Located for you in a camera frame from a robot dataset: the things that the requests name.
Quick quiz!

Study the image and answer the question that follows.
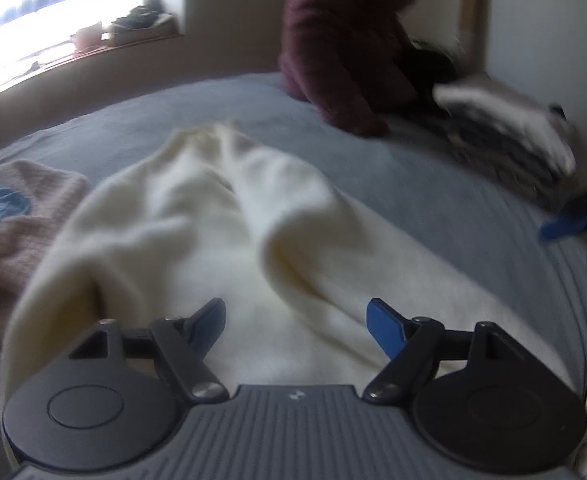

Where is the cream fleece garment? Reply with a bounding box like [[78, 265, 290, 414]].
[[0, 120, 587, 461]]

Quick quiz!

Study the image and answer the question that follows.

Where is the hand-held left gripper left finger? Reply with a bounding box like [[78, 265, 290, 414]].
[[68, 297, 230, 403]]

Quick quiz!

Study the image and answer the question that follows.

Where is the leaning wooden board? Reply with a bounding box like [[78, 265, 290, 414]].
[[461, 0, 489, 76]]

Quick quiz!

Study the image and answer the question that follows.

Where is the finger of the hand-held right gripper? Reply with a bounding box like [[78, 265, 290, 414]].
[[538, 175, 587, 244]]

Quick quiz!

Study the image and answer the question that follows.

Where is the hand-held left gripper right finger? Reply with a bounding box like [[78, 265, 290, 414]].
[[362, 298, 517, 403]]

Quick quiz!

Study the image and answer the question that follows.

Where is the pink knit sweater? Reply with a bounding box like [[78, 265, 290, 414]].
[[0, 159, 92, 361]]

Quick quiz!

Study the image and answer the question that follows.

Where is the dark cloth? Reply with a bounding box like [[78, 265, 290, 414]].
[[403, 37, 467, 113]]

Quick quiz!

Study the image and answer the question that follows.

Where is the grey bed blanket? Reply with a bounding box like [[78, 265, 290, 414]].
[[0, 69, 587, 480]]

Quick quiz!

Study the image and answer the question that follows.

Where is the stack of folded clothes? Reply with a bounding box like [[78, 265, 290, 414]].
[[431, 72, 581, 211]]

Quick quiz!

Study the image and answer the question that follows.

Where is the cardboard box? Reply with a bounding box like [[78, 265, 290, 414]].
[[108, 4, 180, 47]]

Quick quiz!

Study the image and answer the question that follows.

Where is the terracotta flower pot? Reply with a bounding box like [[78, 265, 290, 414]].
[[71, 22, 105, 52]]

